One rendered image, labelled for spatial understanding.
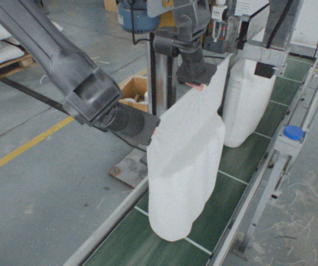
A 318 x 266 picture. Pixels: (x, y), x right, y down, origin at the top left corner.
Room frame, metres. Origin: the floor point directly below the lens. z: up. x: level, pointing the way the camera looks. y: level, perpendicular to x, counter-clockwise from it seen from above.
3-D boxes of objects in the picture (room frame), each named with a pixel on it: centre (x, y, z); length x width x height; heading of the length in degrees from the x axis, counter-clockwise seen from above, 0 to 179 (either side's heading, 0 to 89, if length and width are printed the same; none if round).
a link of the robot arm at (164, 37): (0.65, -0.04, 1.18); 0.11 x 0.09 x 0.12; 56
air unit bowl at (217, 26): (0.90, -0.19, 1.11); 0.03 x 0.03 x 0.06
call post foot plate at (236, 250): (0.66, -0.44, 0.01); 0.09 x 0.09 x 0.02; 56
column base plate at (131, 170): (1.30, 0.07, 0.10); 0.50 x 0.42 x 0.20; 146
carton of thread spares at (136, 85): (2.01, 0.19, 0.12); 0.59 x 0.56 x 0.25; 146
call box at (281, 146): (0.66, -0.44, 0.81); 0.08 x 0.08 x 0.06; 56
